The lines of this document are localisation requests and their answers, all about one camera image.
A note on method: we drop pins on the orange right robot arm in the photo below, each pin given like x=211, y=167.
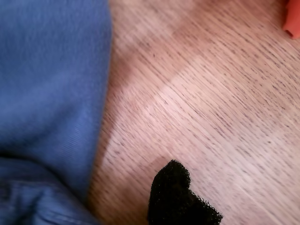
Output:
x=294, y=18

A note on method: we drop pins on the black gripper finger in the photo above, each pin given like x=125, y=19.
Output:
x=171, y=199

